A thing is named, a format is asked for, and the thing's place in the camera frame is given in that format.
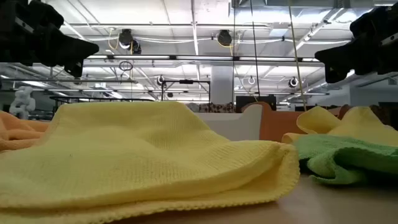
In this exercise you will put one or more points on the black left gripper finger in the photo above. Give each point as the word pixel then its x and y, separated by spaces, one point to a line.
pixel 76 70
pixel 71 49

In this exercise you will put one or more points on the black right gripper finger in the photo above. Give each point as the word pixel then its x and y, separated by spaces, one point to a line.
pixel 342 57
pixel 332 76

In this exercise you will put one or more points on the yellow microfiber towel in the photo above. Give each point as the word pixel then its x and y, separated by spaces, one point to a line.
pixel 357 124
pixel 140 155

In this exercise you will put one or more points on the green microfiber towel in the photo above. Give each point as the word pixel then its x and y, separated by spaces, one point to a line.
pixel 342 152

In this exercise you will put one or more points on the orange microfiber towel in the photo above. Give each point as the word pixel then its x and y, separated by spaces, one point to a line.
pixel 18 133

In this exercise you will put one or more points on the white robot figure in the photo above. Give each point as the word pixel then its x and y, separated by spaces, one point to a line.
pixel 21 102

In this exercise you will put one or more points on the long ceiling light bar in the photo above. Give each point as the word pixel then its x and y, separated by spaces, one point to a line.
pixel 140 57

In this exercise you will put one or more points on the orange plastic basket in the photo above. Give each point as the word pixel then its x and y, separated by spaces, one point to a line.
pixel 276 124

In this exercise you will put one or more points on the black monitor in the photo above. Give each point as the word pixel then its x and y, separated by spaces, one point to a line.
pixel 248 100

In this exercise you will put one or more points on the white plastic basket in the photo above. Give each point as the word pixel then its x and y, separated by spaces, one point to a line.
pixel 236 126

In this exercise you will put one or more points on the white concrete column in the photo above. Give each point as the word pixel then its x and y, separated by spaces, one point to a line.
pixel 221 84

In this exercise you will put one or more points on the black metal stand frame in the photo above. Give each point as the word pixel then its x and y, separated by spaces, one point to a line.
pixel 186 81

